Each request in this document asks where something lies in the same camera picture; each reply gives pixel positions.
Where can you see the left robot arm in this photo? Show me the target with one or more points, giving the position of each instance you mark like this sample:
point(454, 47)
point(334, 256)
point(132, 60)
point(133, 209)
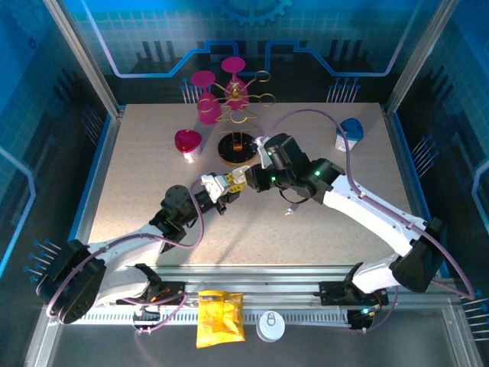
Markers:
point(126, 242)

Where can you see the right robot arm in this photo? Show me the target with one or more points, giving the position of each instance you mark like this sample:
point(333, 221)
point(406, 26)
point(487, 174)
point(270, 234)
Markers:
point(374, 214)

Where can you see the pink lid yogurt cup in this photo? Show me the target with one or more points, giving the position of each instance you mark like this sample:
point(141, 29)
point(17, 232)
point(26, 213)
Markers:
point(188, 140)

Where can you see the blue lid yogurt cup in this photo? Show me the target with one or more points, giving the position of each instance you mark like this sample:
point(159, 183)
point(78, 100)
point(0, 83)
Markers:
point(353, 128)

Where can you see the magenta wine glass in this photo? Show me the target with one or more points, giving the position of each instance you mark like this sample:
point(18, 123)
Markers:
point(208, 111)
point(233, 65)

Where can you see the yellow snack bag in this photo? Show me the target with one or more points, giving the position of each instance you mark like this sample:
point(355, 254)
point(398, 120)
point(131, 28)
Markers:
point(219, 319)

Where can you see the white can lid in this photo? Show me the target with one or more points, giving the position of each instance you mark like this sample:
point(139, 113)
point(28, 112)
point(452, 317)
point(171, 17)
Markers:
point(270, 325)

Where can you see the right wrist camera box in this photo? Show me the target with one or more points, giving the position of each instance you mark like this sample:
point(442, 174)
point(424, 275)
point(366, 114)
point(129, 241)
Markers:
point(261, 153)

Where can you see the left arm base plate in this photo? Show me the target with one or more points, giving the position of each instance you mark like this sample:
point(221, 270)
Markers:
point(170, 292)

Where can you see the aluminium frame rail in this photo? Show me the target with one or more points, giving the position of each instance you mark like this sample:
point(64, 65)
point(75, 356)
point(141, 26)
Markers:
point(267, 283)

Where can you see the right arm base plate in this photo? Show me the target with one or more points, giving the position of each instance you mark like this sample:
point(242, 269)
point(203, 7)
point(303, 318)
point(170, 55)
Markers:
point(336, 292)

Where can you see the aluminium frame post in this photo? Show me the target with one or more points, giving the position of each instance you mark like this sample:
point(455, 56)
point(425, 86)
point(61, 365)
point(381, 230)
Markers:
point(422, 53)
point(80, 57)

